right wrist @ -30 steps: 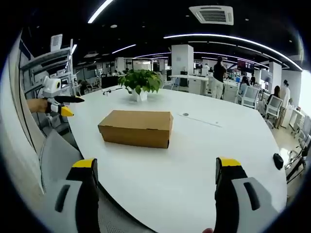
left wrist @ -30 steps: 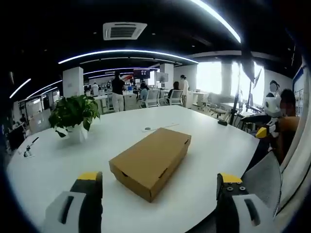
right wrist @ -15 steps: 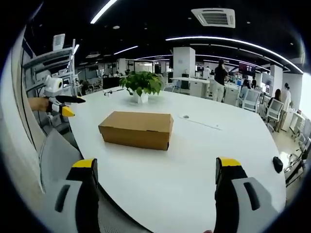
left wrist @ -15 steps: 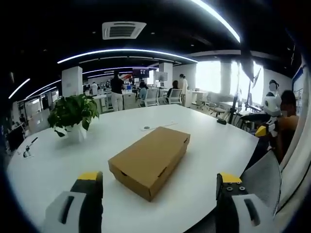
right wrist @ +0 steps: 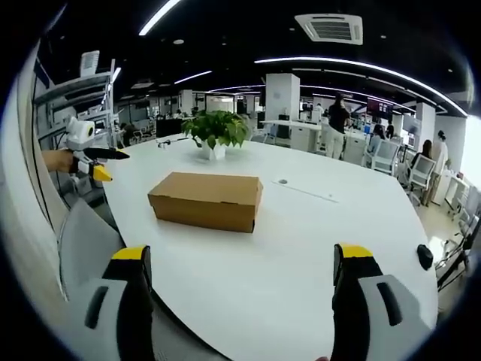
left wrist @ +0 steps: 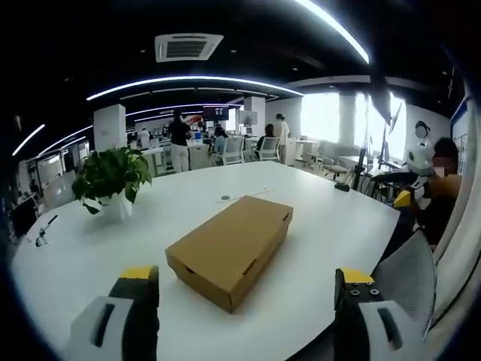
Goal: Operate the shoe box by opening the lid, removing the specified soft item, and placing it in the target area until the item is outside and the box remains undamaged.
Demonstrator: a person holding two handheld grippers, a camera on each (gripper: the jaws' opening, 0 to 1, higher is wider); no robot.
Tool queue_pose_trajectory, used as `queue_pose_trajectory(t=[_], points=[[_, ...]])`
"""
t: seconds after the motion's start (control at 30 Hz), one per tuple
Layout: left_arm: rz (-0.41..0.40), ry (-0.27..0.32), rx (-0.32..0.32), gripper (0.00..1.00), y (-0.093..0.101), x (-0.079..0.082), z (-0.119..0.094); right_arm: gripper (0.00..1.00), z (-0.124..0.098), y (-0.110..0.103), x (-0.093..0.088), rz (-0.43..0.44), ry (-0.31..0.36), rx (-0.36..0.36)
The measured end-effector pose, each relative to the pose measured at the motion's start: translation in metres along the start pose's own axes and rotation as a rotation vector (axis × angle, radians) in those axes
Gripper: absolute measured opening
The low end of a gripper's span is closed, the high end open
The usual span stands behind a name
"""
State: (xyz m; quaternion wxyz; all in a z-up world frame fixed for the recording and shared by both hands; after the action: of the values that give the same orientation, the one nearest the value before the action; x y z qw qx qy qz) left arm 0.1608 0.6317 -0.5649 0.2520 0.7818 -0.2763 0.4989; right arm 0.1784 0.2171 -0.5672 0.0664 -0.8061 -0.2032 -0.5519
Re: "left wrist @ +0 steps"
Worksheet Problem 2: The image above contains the brown cardboard shoe box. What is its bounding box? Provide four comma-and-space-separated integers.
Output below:
164, 195, 295, 314

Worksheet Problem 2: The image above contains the grey mesh office chair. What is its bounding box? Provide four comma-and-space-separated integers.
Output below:
374, 229, 439, 339

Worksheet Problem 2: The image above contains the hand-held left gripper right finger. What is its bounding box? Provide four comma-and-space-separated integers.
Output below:
333, 267, 428, 361

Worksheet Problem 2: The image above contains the person's upper body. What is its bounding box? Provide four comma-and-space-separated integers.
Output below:
416, 137, 464, 246

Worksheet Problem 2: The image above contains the ceiling air conditioner vent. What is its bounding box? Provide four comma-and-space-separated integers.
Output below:
154, 33, 225, 63

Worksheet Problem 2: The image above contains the grey swivel chair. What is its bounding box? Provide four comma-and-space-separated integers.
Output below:
319, 152, 349, 181

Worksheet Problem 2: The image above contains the short ceiling light strip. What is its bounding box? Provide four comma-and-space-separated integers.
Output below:
11, 123, 47, 157

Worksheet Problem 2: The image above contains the black studio light stand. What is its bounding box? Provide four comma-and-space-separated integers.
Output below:
352, 89, 404, 196

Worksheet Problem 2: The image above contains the black and white hand tool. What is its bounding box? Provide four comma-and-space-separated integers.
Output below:
35, 214, 60, 248

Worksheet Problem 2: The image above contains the white mesh office chair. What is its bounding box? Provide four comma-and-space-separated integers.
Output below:
222, 135, 246, 166
259, 136, 281, 162

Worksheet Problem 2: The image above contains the green potted plant white pot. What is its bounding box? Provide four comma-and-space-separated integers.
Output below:
71, 147, 153, 220

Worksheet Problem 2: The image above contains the long ceiling light strip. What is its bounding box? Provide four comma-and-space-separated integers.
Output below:
292, 0, 371, 65
86, 75, 305, 102

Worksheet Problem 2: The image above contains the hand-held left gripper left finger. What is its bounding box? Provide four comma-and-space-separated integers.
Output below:
66, 265, 161, 361

